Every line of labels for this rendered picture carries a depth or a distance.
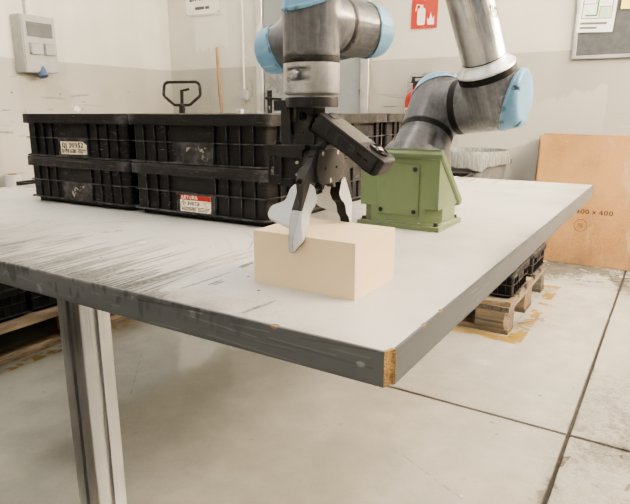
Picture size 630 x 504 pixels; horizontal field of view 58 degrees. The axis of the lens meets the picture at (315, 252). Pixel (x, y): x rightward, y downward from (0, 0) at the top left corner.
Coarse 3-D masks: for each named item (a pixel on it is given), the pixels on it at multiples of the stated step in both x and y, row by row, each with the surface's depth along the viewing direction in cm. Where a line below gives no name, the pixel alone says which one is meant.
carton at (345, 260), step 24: (264, 240) 78; (312, 240) 74; (336, 240) 73; (360, 240) 73; (384, 240) 78; (264, 264) 79; (288, 264) 77; (312, 264) 75; (336, 264) 73; (360, 264) 73; (384, 264) 79; (312, 288) 76; (336, 288) 74; (360, 288) 74
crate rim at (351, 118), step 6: (342, 114) 138; (348, 114) 140; (354, 114) 143; (360, 114) 146; (366, 114) 149; (372, 114) 152; (378, 114) 155; (384, 114) 159; (348, 120) 141; (354, 120) 144; (360, 120) 146; (366, 120) 149; (372, 120) 153; (378, 120) 156; (384, 120) 159
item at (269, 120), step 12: (132, 120) 130; (144, 120) 128; (156, 120) 126; (168, 120) 124; (180, 120) 123; (192, 120) 121; (204, 120) 119; (216, 120) 118; (228, 120) 116; (240, 120) 115; (252, 120) 113; (264, 120) 112; (276, 120) 114
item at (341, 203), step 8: (336, 184) 81; (344, 184) 82; (328, 192) 84; (336, 192) 81; (344, 192) 82; (320, 200) 86; (328, 200) 85; (336, 200) 82; (344, 200) 82; (328, 208) 86; (336, 208) 85; (344, 208) 83; (344, 216) 84
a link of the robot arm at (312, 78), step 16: (288, 64) 74; (304, 64) 72; (320, 64) 72; (336, 64) 74; (288, 80) 74; (304, 80) 73; (320, 80) 73; (336, 80) 74; (304, 96) 74; (320, 96) 74
